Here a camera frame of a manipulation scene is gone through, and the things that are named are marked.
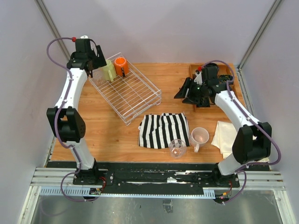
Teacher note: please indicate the black white striped cloth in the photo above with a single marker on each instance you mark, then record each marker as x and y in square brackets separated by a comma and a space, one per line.
[157, 131]

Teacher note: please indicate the large pink mug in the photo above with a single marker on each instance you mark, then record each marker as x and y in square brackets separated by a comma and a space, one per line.
[198, 138]

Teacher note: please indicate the green patterned rolled sock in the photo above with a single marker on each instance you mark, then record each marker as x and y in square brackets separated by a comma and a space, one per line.
[226, 78]

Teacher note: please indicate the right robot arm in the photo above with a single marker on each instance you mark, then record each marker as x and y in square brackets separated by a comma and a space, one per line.
[252, 142]

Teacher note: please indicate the dark green rolled sock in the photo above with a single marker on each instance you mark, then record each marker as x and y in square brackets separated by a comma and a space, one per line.
[203, 102]

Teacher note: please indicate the light green mug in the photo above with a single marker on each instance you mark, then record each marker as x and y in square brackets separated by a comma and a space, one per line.
[108, 71]

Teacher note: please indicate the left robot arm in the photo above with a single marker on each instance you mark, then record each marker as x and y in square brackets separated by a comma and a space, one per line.
[65, 121]

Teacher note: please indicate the clear glass front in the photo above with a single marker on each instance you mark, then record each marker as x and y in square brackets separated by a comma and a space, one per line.
[177, 148]

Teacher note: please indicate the aluminium frame rail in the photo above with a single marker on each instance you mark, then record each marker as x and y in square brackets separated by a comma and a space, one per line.
[52, 198]

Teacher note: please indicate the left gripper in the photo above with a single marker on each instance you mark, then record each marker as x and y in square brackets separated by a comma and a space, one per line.
[99, 61]

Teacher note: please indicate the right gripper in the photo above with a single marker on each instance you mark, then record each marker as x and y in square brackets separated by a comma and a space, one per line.
[182, 93]

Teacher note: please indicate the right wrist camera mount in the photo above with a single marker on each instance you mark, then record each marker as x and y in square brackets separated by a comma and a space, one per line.
[198, 77]

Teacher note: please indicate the clear glass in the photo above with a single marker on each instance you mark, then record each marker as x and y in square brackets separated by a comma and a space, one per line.
[177, 148]
[98, 78]

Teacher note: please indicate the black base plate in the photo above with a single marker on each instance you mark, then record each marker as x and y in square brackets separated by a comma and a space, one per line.
[160, 178]

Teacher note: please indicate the white wire dish rack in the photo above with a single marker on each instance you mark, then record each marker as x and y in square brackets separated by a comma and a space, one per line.
[131, 95]

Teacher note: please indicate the orange mug black handle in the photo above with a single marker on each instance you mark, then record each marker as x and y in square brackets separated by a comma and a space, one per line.
[121, 66]

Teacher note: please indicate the cream folded cloth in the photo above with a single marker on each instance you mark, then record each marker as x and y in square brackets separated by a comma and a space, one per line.
[224, 137]

